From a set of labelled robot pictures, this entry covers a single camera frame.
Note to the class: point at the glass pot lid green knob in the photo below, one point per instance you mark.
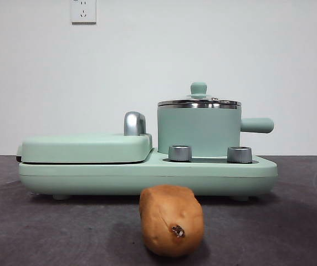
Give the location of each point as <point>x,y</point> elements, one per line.
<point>199,88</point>

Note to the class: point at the brown potato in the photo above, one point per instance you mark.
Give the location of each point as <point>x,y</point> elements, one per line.
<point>169,216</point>

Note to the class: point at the silver control knob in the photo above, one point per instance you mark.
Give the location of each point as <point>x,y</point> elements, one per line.
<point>239,155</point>
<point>180,153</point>

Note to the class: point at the mint green breakfast machine base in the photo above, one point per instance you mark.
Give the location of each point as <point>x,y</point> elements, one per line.
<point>147,180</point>

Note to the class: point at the mint green griddle cover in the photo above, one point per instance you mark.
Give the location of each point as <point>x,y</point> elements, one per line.
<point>83,147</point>

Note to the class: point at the white wall socket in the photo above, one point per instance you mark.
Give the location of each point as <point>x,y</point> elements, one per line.
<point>83,12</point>

